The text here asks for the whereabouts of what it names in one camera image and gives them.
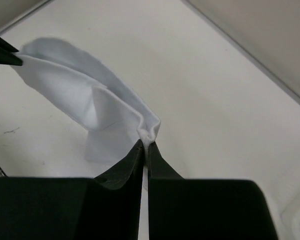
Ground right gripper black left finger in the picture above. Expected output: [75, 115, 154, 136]
[0, 140, 144, 240]

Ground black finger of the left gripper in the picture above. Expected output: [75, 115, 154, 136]
[0, 51, 23, 66]

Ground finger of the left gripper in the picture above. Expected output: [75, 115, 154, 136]
[0, 37, 19, 53]

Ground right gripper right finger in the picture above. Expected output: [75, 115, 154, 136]
[147, 143, 278, 240]

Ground white skirt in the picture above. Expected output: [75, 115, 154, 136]
[14, 37, 161, 178]

